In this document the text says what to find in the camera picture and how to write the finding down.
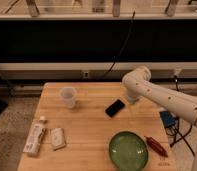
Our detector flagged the white squeeze tube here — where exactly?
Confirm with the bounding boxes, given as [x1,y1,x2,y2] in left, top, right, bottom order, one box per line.
[23,116,46,156]

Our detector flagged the blue connector box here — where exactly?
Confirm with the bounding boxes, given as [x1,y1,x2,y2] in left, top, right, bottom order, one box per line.
[160,111,176,128]

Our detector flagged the black eraser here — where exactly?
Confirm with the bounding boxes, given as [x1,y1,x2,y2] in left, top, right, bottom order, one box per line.
[105,99,125,117]

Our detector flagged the translucent white cup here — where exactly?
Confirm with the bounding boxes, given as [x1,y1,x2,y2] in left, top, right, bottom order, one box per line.
[60,87,77,109]

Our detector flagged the white wall outlet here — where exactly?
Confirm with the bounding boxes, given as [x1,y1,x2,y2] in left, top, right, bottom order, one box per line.
[83,71,90,79]

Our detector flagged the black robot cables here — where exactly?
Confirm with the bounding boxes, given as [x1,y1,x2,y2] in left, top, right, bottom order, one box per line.
[165,74,196,158]

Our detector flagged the small white packet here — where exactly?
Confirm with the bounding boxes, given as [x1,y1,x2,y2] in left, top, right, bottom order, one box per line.
[50,128,66,150]

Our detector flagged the black hanging cable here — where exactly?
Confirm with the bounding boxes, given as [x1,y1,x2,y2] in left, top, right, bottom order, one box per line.
[96,9,137,81]

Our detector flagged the green ceramic bowl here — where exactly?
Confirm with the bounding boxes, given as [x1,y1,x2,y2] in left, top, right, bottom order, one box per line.
[109,131,148,171]

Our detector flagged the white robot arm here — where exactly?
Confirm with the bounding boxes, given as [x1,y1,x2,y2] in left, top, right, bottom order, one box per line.
[122,66,197,171]

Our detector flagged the red chili pepper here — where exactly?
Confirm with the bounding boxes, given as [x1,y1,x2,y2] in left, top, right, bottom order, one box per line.
[146,137,168,157]

